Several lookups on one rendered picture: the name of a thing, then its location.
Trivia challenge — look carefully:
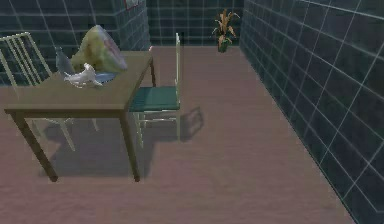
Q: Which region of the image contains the cream chair green seat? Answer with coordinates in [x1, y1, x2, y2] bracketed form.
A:
[128, 32, 183, 150]

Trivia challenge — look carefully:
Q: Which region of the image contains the orange potted house plant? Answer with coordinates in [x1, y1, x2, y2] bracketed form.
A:
[211, 8, 241, 54]

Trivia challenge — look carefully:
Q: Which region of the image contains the blue plate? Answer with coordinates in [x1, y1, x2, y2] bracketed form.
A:
[93, 71, 118, 85]

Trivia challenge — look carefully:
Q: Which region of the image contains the brown wooden table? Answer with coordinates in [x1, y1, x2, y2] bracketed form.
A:
[3, 50, 157, 183]

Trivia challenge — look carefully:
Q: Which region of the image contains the yellow-green round lump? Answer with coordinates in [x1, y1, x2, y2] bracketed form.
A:
[70, 24, 129, 74]

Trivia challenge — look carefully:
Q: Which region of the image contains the white figurine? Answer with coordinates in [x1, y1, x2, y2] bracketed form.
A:
[63, 62, 104, 89]

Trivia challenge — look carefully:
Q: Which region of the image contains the grey glass bottle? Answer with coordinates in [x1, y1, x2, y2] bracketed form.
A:
[54, 46, 76, 76]

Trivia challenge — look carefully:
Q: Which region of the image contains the cream slatted chair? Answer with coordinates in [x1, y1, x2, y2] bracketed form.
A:
[0, 31, 100, 153]

